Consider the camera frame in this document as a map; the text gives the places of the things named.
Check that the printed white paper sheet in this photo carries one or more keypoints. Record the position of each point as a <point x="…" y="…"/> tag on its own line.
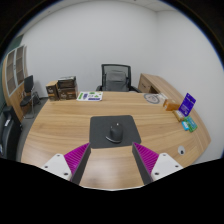
<point x="89" y="96"/>

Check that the small orange box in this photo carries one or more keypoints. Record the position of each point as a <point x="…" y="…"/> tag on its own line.
<point x="171" y="105"/>

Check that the round grey disc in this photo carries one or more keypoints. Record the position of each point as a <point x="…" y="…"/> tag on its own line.
<point x="152" y="98"/>

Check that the wooden shelf unit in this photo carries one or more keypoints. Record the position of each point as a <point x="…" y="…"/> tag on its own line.
<point x="13" y="71"/>

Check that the wooden side cabinet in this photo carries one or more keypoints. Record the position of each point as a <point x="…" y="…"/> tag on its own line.
<point x="150" y="83"/>

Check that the black computer mouse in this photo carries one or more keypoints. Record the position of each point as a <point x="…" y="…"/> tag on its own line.
<point x="115" y="133"/>

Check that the flat brown cardboard box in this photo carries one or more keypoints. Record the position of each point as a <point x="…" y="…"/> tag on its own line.
<point x="68" y="93"/>

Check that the black stacked box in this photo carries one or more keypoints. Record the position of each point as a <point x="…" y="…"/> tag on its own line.
<point x="66" y="82"/>

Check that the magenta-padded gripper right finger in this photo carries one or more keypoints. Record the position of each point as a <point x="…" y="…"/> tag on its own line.
<point x="165" y="164"/>

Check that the green and teal packet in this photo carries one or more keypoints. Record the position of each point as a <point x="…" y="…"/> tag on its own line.
<point x="190" y="124"/>

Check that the black visitor chair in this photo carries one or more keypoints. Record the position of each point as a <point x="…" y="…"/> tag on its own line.
<point x="28" y="83"/>

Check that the purple sign card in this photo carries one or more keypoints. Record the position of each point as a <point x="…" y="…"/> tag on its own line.
<point x="187" y="104"/>

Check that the dark grey mouse pad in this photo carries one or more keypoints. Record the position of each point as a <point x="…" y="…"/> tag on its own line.
<point x="98" y="131"/>

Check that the black leather armchair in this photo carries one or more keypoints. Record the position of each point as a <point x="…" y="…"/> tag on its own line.
<point x="9" y="133"/>

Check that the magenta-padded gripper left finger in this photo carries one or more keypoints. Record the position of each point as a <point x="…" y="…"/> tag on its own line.
<point x="59" y="165"/>

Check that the black mesh office chair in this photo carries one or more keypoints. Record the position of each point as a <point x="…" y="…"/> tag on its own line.
<point x="116" y="80"/>

